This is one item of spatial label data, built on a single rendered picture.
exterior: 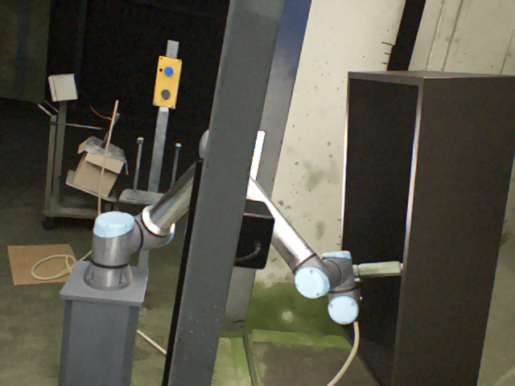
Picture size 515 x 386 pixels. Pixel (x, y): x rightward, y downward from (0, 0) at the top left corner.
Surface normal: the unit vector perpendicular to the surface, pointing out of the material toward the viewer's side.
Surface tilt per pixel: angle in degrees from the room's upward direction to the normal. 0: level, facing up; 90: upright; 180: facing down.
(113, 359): 90
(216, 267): 90
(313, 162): 90
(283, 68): 90
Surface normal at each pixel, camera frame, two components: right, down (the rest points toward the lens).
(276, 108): 0.15, 0.29
